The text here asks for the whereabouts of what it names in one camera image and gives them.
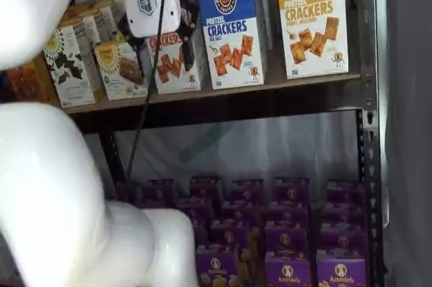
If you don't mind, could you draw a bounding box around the blue white pretzel crackers box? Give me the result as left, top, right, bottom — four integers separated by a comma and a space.
196, 0, 267, 91

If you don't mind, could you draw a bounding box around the orange white pretzel crackers box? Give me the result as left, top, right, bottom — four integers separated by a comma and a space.
144, 30, 203, 96

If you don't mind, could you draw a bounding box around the white sunflower box brownie picture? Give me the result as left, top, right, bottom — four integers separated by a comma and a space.
93, 41, 149, 101

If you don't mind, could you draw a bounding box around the white sunflower box dark chocolate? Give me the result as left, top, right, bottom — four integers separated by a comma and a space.
43, 26, 96, 106

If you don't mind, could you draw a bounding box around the wooden shelf board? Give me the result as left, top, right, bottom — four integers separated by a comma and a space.
63, 72, 362, 115

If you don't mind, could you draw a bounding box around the orange brown snack box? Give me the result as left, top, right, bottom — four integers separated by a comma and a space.
5, 62, 48, 103

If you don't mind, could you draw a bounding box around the yellow white pretzel crackers box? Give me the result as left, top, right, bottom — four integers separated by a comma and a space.
274, 0, 350, 80

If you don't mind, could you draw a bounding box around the purple Annie's box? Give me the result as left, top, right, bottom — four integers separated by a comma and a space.
325, 180, 368, 204
264, 255, 312, 287
175, 197, 214, 222
189, 175, 223, 201
264, 221, 311, 258
272, 176, 311, 204
321, 201, 368, 224
316, 257, 368, 287
265, 201, 311, 224
319, 221, 368, 260
140, 178, 176, 209
209, 220, 251, 254
230, 178, 265, 203
195, 251, 239, 287
219, 200, 261, 224

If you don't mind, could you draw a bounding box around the orange brown Annie's box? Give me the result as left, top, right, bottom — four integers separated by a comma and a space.
237, 228, 261, 287

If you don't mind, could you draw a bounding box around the translucent plastic sheet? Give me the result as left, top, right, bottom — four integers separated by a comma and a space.
113, 111, 360, 197

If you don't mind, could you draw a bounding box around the dark metal shelving rack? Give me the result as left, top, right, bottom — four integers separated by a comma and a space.
63, 0, 388, 287

